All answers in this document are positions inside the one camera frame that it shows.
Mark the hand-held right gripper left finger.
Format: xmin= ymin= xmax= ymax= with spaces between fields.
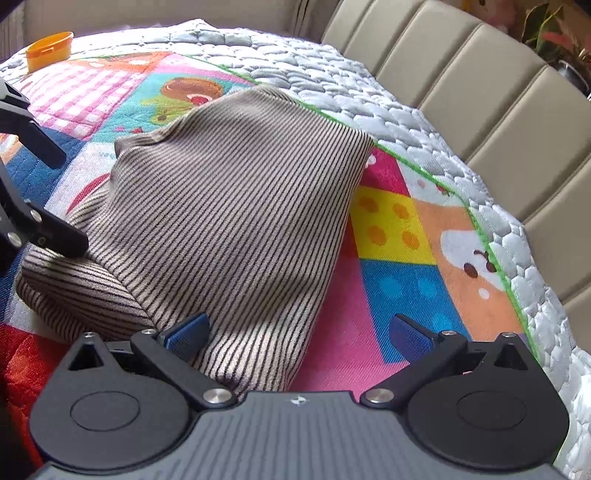
xmin=54 ymin=312 xmax=236 ymax=412

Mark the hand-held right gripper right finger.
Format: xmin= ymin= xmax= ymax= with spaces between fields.
xmin=359 ymin=313 xmax=541 ymax=412

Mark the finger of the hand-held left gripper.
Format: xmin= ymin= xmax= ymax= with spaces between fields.
xmin=0 ymin=78 xmax=67 ymax=169
xmin=0 ymin=161 xmax=90 ymax=274

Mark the beige striped knit garment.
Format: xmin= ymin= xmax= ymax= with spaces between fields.
xmin=16 ymin=85 xmax=375 ymax=398

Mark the colourful cartoon play mat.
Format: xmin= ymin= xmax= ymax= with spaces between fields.
xmin=0 ymin=51 xmax=544 ymax=480

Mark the orange plastic container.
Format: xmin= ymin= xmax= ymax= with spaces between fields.
xmin=25 ymin=31 xmax=75 ymax=73

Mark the pale quilted mattress pad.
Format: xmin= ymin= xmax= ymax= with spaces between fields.
xmin=0 ymin=18 xmax=591 ymax=480

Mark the beige padded headboard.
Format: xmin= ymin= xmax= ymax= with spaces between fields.
xmin=295 ymin=0 xmax=591 ymax=354

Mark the dark ribbed plant pot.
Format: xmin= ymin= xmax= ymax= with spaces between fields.
xmin=556 ymin=59 xmax=591 ymax=97

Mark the pink leafy plant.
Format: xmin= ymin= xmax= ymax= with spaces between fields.
xmin=536 ymin=16 xmax=591 ymax=66

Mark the pink plush toy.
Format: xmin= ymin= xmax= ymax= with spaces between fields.
xmin=484 ymin=0 xmax=516 ymax=31

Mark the green leafy plant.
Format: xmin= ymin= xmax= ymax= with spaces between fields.
xmin=524 ymin=1 xmax=563 ymax=48

